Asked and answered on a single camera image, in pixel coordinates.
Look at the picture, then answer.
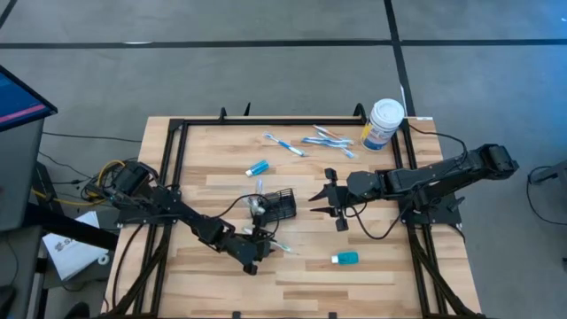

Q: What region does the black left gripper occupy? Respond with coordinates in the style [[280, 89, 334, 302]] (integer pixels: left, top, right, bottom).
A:
[[223, 214, 276, 276]]

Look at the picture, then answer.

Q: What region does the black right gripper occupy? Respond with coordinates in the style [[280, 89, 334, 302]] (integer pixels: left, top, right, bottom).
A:
[[308, 167, 355, 232]]

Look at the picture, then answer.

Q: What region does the teal mouthwash bottle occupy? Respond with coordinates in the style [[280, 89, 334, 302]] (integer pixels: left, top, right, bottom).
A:
[[330, 251, 361, 267]]

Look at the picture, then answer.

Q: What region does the blue white toothbrush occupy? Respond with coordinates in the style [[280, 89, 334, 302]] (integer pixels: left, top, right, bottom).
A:
[[264, 132, 307, 158], [305, 139, 355, 149], [301, 136, 353, 144], [316, 130, 357, 160]]

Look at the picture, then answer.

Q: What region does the blue mouthwash bottle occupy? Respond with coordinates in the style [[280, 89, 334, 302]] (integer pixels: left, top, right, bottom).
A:
[[245, 159, 270, 178]]

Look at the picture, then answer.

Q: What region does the white wipes canister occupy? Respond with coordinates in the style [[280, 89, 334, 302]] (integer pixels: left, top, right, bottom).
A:
[[360, 97, 406, 153]]

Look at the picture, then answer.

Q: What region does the white printed paper sheet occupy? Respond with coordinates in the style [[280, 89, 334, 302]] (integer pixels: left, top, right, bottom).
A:
[[43, 210, 111, 282]]

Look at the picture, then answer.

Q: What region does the person's foot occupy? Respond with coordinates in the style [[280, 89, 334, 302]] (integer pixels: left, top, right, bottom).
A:
[[63, 300, 91, 319]]

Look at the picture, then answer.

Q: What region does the black desk bar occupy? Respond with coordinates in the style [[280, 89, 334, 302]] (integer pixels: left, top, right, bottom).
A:
[[21, 203, 120, 252]]

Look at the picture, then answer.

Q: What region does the grey cabinet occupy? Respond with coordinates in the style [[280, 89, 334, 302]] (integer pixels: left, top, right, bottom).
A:
[[0, 118, 45, 232]]

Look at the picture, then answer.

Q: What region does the monitor with blue screen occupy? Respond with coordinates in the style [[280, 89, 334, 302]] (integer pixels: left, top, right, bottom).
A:
[[0, 65, 58, 133]]

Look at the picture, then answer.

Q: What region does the black wire toothbrush holder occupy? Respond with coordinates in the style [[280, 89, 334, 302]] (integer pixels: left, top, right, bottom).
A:
[[264, 187, 298, 224]]

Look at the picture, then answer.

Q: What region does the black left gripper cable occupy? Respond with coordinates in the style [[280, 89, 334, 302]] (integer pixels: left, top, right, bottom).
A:
[[215, 193, 281, 240]]

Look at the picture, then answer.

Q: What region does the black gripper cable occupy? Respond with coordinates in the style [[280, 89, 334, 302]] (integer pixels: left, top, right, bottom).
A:
[[349, 190, 426, 240], [215, 193, 281, 240]]

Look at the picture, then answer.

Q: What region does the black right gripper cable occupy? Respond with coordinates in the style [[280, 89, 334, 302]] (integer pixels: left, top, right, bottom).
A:
[[349, 190, 426, 240]]

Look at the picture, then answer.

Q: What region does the thin black floor cable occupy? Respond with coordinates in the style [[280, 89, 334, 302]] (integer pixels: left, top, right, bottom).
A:
[[525, 165, 567, 226], [42, 131, 144, 144]]

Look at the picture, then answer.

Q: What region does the yellow cable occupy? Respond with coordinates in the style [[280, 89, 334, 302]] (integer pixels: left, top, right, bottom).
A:
[[29, 159, 128, 207]]

